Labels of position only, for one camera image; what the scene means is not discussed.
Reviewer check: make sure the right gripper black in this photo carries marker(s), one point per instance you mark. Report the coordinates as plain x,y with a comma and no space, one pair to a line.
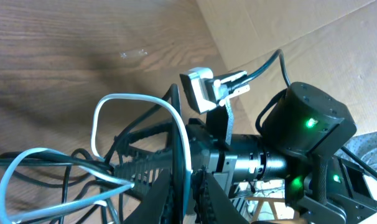
207,153

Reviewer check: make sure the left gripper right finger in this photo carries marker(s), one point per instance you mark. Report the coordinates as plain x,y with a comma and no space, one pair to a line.
212,205

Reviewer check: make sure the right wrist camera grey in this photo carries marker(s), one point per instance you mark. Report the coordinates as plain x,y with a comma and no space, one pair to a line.
205,92

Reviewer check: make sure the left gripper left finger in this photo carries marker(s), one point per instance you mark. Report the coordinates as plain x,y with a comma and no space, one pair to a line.
157,206

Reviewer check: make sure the cardboard panel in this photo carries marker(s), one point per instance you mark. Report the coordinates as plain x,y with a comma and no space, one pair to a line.
330,44

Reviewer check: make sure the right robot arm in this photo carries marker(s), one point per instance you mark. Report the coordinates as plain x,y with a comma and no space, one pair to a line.
299,132

